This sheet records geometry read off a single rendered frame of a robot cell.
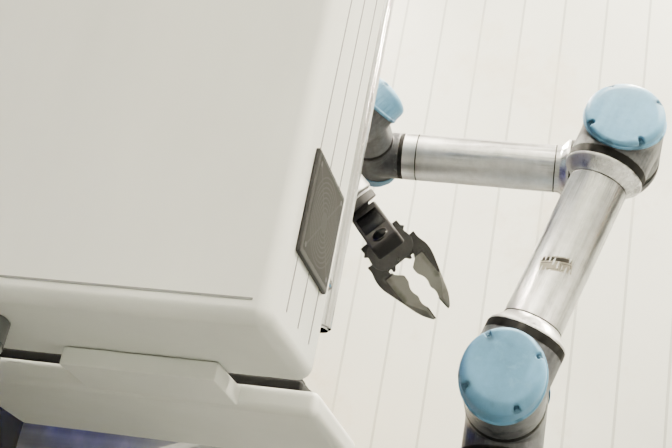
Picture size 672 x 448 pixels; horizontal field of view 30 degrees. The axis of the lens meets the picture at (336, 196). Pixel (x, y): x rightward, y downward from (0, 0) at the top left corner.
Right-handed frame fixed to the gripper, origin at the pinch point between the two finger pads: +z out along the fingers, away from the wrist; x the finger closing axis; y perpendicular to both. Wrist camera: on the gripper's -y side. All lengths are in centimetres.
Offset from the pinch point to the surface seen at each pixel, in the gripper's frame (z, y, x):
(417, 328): 24, 358, 12
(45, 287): -29, -65, 29
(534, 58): -38, 401, -111
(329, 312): -9.8, -47.5, 9.8
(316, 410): -3, -53, 17
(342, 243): -15.0, -44.2, 3.9
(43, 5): -57, -50, 13
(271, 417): -5, -50, 22
